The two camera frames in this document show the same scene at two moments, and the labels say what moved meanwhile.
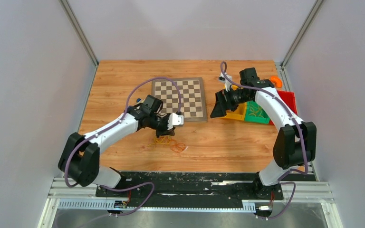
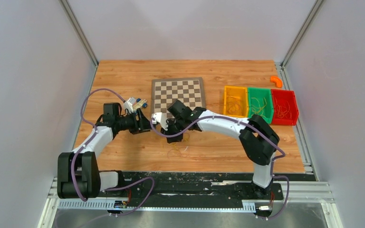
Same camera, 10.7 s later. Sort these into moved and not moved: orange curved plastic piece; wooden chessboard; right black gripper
Moved: right black gripper
Not moved: wooden chessboard; orange curved plastic piece
